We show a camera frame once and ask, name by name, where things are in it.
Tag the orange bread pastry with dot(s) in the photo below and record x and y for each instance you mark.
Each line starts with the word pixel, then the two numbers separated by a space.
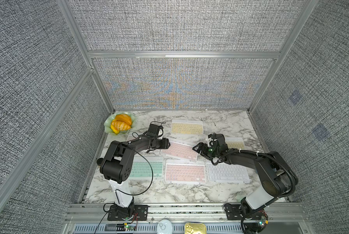
pixel 121 122

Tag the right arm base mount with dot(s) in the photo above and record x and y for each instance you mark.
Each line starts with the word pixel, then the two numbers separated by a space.
pixel 252 221

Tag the green leaf-shaped plate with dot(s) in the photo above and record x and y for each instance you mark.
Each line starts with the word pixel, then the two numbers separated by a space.
pixel 107 128

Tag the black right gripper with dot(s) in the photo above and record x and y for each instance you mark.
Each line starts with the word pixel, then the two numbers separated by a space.
pixel 202 151

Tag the white keyboard front right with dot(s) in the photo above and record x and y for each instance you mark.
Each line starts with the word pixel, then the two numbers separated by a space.
pixel 224 173

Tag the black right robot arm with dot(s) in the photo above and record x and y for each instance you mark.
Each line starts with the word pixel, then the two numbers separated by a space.
pixel 277 179

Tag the aluminium front rail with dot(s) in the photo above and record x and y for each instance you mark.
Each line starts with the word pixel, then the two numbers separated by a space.
pixel 283 218

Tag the pink keyboard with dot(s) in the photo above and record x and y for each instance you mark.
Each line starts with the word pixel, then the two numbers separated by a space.
pixel 181 150
pixel 185 172
pixel 134 136

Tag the green keyboard front left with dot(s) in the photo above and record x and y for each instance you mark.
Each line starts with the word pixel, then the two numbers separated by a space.
pixel 142 170

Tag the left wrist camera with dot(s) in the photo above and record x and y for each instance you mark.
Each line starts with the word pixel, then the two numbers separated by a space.
pixel 155 130

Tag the yellow keyboard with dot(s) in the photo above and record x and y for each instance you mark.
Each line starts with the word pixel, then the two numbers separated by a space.
pixel 186 127

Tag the gold metal tin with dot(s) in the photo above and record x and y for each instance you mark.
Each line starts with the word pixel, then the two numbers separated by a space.
pixel 195 228

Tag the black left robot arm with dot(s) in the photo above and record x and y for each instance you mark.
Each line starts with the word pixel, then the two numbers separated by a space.
pixel 116 166

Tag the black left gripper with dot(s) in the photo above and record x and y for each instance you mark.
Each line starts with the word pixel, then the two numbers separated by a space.
pixel 164 145

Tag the yellow keyboard mid right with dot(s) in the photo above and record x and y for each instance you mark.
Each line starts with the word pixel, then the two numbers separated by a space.
pixel 235 142

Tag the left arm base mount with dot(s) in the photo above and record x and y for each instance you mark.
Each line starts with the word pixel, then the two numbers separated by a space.
pixel 117 213

